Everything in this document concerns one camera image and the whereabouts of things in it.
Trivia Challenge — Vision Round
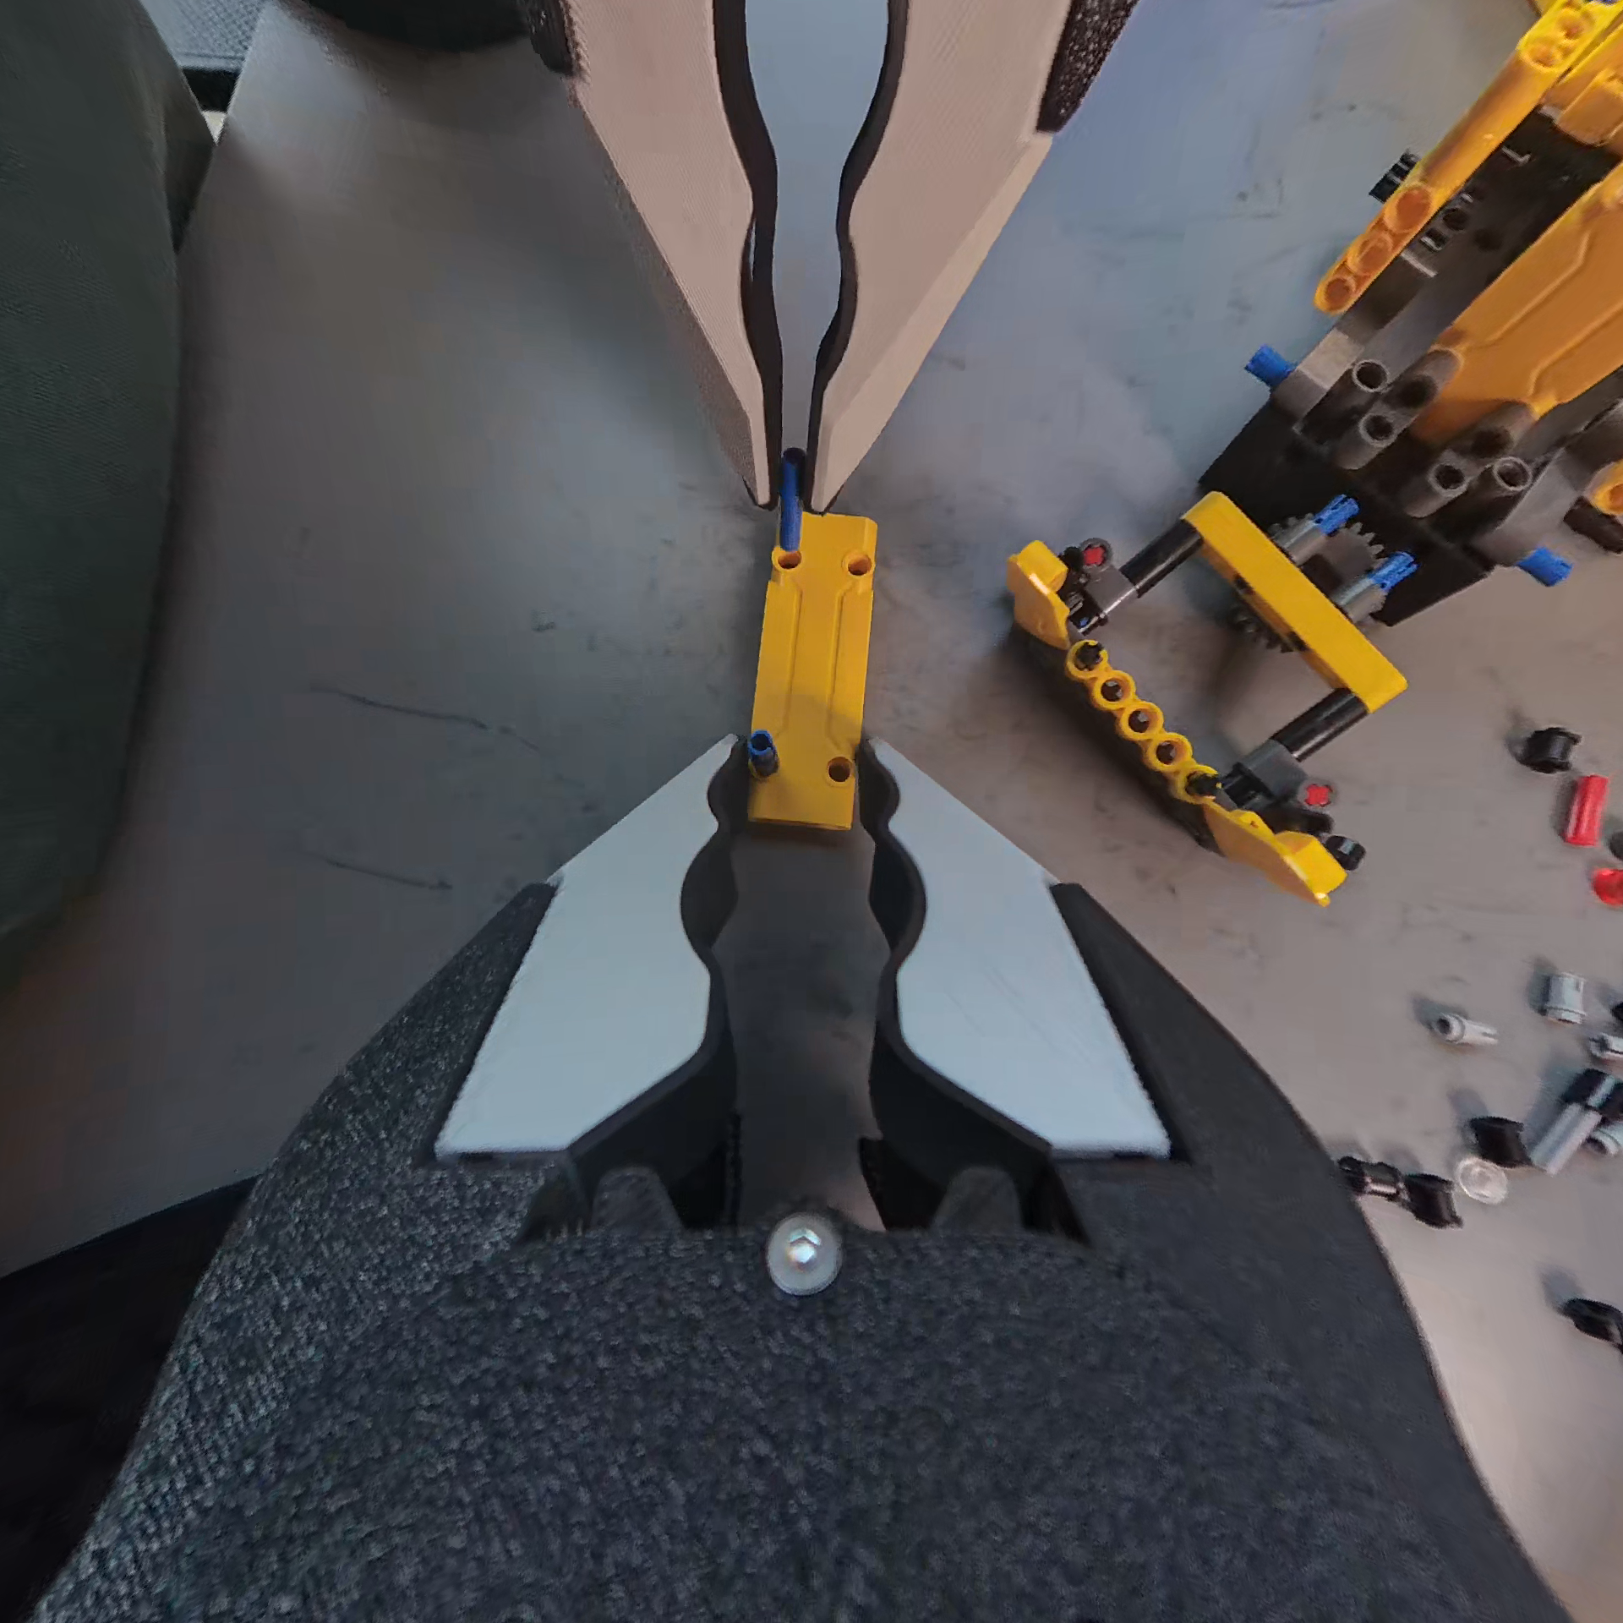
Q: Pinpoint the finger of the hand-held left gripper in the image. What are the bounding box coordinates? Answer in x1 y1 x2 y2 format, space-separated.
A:
806 0 1076 513
558 0 784 513

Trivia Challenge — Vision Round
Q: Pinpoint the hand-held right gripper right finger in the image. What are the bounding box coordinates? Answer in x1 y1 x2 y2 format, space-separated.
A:
862 739 1171 1230

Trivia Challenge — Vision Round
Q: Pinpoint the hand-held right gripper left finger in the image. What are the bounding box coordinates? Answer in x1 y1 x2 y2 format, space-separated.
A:
435 737 740 1230

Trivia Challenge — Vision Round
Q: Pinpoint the grey yellow lego rack assembly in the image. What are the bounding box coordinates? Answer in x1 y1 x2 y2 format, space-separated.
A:
1005 536 1368 911

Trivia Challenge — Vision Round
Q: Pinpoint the yellow lego panel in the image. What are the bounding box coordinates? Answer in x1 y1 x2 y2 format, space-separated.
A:
746 511 879 834

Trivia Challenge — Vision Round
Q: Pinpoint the yellow lego beam with black pins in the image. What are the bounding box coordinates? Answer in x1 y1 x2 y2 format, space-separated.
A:
1119 492 1412 766

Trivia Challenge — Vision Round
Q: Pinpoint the large yellow black lego model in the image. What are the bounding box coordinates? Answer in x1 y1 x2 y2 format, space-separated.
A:
1198 0 1623 631

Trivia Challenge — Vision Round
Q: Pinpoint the pile of small lego pins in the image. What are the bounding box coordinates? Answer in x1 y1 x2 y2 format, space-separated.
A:
1337 724 1623 1353

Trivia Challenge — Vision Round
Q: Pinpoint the grey mesh chair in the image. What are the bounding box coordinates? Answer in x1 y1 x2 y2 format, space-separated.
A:
137 0 261 142

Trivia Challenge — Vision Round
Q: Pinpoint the person in green sweatshirt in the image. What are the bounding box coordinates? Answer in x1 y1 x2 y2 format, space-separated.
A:
0 0 214 948

